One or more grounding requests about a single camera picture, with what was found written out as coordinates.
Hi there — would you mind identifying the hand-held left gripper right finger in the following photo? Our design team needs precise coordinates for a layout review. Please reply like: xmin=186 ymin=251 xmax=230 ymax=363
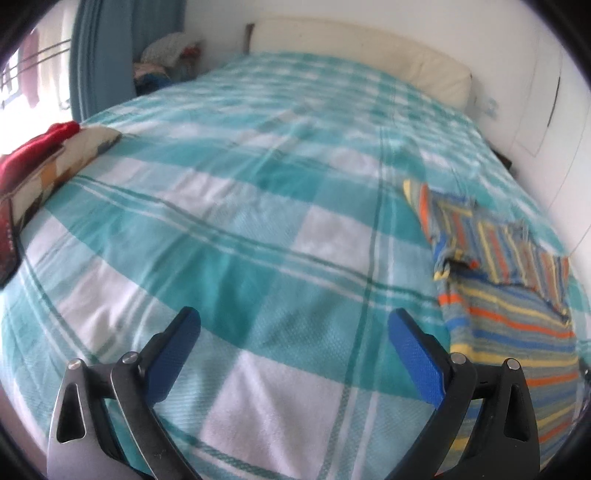
xmin=387 ymin=308 xmax=541 ymax=480

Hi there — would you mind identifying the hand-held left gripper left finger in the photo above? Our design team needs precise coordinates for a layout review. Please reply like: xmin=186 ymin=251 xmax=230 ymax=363
xmin=46 ymin=306 xmax=204 ymax=480

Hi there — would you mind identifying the striped knit sweater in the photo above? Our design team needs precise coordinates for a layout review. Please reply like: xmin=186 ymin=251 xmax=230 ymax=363
xmin=403 ymin=179 xmax=583 ymax=462

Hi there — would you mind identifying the pile of clothes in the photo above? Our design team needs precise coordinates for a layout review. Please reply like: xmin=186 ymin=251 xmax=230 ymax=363
xmin=134 ymin=33 xmax=204 ymax=95

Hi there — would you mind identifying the teal plaid bedspread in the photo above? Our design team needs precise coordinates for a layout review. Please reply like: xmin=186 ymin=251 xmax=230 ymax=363
xmin=0 ymin=51 xmax=578 ymax=480

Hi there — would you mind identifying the dark red cloth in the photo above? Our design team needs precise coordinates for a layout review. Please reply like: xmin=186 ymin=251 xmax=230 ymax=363
xmin=0 ymin=198 xmax=21 ymax=287

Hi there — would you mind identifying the patterned cushion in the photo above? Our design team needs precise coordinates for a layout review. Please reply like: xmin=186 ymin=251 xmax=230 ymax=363
xmin=9 ymin=127 xmax=123 ymax=217

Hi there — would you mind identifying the white wardrobe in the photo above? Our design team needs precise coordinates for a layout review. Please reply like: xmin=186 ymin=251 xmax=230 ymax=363
xmin=510 ymin=28 xmax=591 ymax=259

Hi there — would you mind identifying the blue curtain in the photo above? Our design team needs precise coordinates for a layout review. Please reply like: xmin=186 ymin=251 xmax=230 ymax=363
xmin=69 ymin=0 xmax=188 ymax=123

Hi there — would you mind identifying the cream pillow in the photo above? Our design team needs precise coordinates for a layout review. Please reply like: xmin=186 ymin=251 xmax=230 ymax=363
xmin=245 ymin=17 xmax=472 ymax=109

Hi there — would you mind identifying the hanging red garment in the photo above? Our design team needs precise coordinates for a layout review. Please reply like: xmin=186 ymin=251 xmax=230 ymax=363
xmin=18 ymin=30 xmax=44 ymax=109

